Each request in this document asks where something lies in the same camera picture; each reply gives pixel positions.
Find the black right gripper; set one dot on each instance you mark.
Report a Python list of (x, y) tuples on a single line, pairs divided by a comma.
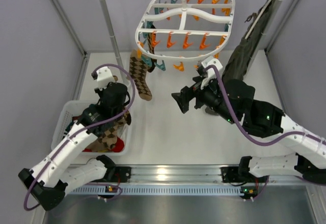
[(192, 98)]

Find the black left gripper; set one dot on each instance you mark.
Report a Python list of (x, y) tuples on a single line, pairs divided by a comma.
[(102, 91)]

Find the beige brown argyle sock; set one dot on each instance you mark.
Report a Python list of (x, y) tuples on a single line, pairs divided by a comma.
[(104, 143), (138, 71)]

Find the dark yellow argyle sock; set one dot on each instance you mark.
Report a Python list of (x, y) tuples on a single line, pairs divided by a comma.
[(120, 123)]

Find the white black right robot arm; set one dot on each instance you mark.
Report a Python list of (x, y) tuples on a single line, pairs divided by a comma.
[(264, 120)]

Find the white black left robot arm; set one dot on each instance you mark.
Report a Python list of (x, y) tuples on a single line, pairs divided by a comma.
[(88, 128)]

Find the white round clip hanger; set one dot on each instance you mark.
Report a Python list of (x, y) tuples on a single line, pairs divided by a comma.
[(179, 45)]

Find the white plastic laundry basket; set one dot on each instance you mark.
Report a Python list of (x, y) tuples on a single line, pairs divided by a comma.
[(74, 108)]

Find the red sock in basket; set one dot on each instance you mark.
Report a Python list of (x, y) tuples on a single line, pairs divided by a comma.
[(119, 146)]

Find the olive green hanging garment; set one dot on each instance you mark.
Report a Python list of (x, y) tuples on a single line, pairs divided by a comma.
[(240, 59)]

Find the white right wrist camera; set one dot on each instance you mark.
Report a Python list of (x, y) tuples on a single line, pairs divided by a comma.
[(209, 67)]

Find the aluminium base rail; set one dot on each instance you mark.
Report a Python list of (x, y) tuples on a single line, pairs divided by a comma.
[(178, 174)]

